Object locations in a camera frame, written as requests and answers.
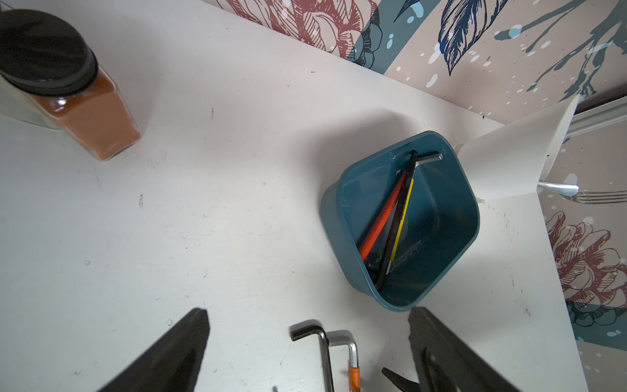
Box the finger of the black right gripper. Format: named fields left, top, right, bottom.
left=381, top=367, right=421, bottom=392

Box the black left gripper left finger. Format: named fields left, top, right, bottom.
left=101, top=308, right=210, bottom=391

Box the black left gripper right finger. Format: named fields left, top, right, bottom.
left=409, top=307, right=518, bottom=391

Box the orange hex key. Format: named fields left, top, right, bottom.
left=328, top=330, right=361, bottom=392

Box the black short-bend hex key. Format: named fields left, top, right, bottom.
left=289, top=319, right=336, bottom=392

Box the yellow hex key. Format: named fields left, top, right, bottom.
left=385, top=178, right=414, bottom=275

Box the long black hex key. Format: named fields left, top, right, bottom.
left=375, top=151, right=419, bottom=290

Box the teal plastic storage box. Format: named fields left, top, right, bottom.
left=320, top=131, right=480, bottom=312

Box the white utensil holder cup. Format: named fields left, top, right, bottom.
left=454, top=96, right=581, bottom=202

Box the metal fork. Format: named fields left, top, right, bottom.
left=537, top=181, right=626, bottom=205

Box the cream spice jar black lid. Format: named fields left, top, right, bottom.
left=0, top=77, right=60, bottom=130

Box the orange spice jar black lid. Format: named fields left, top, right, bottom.
left=1, top=9, right=141, bottom=161

